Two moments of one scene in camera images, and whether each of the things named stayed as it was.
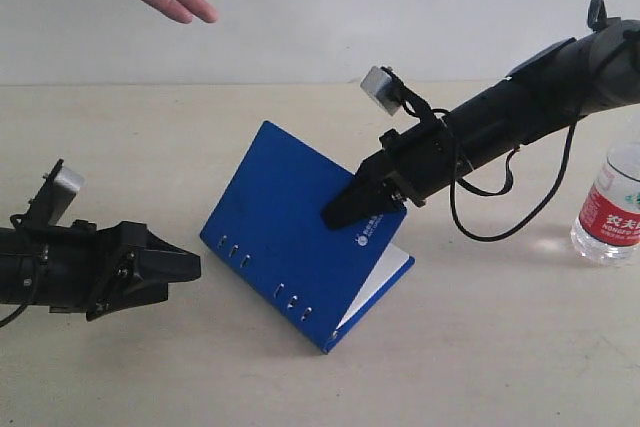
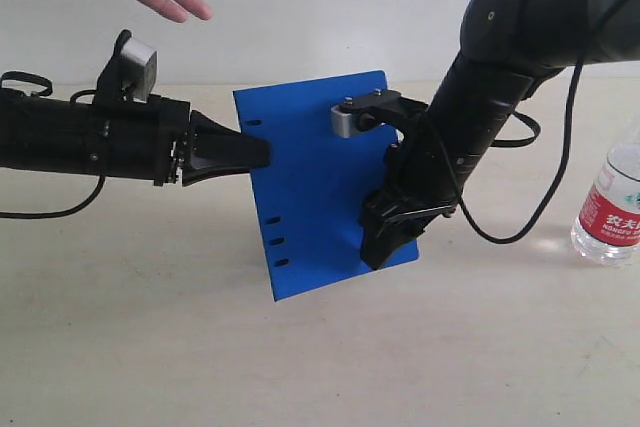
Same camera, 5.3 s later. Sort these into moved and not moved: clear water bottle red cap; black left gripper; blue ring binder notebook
Moved: black left gripper; blue ring binder notebook
Not moved: clear water bottle red cap
